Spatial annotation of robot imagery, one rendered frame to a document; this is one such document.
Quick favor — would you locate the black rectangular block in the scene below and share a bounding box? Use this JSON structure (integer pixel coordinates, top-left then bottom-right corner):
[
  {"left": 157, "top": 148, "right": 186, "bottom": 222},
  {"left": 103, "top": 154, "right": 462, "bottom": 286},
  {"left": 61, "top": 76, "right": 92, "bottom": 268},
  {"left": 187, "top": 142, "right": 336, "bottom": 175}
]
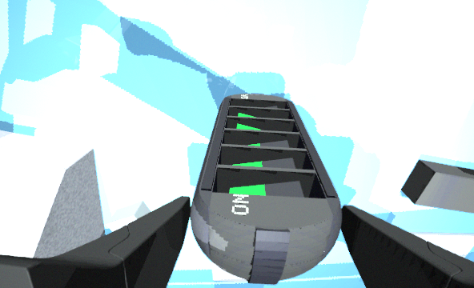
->
[{"left": 401, "top": 159, "right": 474, "bottom": 214}]

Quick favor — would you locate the dark grey controller unit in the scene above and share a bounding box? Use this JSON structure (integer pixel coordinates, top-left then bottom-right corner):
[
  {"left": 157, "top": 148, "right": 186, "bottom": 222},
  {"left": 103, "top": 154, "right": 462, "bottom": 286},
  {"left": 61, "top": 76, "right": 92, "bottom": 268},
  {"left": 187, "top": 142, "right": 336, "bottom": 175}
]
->
[{"left": 190, "top": 93, "right": 342, "bottom": 285}]

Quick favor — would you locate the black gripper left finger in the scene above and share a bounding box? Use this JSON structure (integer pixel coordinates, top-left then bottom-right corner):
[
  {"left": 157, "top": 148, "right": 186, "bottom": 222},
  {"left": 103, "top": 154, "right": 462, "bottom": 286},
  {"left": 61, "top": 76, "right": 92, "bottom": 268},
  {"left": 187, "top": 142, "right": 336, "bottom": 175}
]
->
[{"left": 0, "top": 196, "right": 191, "bottom": 288}]

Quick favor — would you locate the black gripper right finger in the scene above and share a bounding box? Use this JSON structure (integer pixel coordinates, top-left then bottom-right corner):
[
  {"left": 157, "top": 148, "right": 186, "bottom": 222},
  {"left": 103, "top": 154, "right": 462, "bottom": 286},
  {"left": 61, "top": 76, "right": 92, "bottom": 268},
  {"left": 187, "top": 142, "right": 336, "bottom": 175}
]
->
[{"left": 341, "top": 205, "right": 474, "bottom": 288}]

